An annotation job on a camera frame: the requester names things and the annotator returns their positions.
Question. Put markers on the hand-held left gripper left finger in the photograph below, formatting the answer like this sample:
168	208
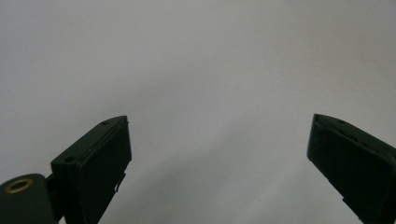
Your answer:
93	161

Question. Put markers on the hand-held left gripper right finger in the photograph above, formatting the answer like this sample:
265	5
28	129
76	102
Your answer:
358	161

